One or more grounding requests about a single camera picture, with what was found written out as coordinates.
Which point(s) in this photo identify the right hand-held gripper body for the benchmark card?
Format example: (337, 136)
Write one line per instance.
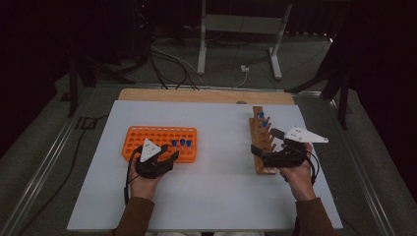
(305, 136)

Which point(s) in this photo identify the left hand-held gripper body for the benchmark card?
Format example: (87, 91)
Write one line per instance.
(149, 152)

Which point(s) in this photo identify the blue-capped test tube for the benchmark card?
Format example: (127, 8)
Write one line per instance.
(261, 114)
(189, 143)
(182, 141)
(174, 143)
(264, 124)

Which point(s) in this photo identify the wooden test tube rack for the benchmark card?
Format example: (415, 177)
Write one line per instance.
(257, 131)

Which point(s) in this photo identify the orange test tube rack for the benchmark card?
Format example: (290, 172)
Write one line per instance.
(194, 154)

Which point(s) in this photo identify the person's left hand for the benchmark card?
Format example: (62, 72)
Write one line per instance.
(142, 187)

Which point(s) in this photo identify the person's right hand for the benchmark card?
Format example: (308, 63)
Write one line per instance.
(300, 180)

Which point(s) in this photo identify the black tripod stand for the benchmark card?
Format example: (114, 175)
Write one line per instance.
(343, 105)
(72, 88)

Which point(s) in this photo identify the white plug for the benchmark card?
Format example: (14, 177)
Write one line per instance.
(244, 68)

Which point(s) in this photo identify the white metal stand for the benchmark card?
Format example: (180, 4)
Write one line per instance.
(242, 24)

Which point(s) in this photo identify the aluminium floor rail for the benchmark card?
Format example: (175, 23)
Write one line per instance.
(360, 177)
(42, 173)

